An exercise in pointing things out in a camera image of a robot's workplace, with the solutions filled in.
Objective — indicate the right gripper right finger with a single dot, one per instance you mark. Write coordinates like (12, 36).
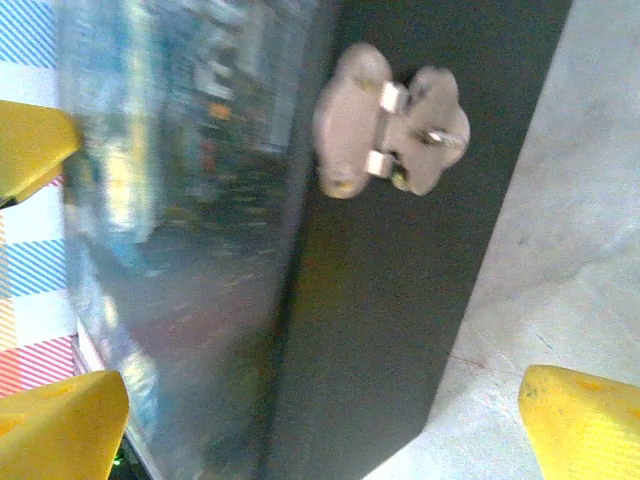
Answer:
(585, 430)

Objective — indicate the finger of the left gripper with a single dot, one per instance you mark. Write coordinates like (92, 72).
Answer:
(30, 145)

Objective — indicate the black box with painted lid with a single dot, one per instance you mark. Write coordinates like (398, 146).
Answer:
(380, 300)

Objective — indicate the silver box latch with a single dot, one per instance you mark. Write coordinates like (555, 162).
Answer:
(350, 130)

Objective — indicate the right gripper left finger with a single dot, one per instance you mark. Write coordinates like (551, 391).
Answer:
(55, 435)

